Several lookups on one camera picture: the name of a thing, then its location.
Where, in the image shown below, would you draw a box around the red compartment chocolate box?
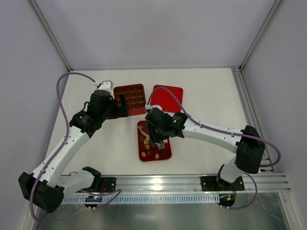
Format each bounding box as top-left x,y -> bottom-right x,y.
113,84 -> 146,116

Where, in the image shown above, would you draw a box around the metal serving tongs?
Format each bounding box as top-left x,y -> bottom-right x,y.
137,126 -> 165,150

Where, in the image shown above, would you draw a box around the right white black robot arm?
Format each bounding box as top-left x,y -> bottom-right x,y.
145,106 -> 265,191

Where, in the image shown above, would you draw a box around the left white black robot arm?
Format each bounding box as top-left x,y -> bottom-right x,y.
18,90 -> 129,213

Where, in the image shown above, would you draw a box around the red chocolate tray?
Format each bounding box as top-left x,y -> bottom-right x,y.
137,120 -> 172,162

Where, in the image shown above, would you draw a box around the red box lid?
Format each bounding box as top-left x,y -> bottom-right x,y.
150,85 -> 183,113

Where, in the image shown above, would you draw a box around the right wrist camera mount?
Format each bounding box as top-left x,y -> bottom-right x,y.
145,104 -> 163,111

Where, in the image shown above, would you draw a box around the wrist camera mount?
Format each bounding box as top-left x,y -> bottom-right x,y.
145,104 -> 163,111
93,80 -> 114,95

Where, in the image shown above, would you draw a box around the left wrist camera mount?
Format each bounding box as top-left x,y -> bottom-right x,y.
93,80 -> 114,95

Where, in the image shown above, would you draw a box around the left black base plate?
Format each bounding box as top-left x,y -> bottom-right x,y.
100,177 -> 117,193

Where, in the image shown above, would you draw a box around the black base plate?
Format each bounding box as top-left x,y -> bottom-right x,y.
100,177 -> 117,193
200,175 -> 245,192

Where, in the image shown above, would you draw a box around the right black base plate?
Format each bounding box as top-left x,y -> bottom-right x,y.
200,175 -> 245,192

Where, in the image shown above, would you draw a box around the white slotted cable duct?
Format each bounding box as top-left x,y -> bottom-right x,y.
62,193 -> 220,205

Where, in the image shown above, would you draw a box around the left aluminium frame post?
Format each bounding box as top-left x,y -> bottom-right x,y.
28,0 -> 73,71

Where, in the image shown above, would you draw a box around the aluminium frame post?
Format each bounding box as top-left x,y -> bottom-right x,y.
28,0 -> 73,71
239,0 -> 284,71

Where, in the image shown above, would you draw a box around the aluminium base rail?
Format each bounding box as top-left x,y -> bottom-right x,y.
104,172 -> 291,193

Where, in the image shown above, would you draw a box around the right aluminium frame post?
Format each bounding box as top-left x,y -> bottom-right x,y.
239,0 -> 284,71

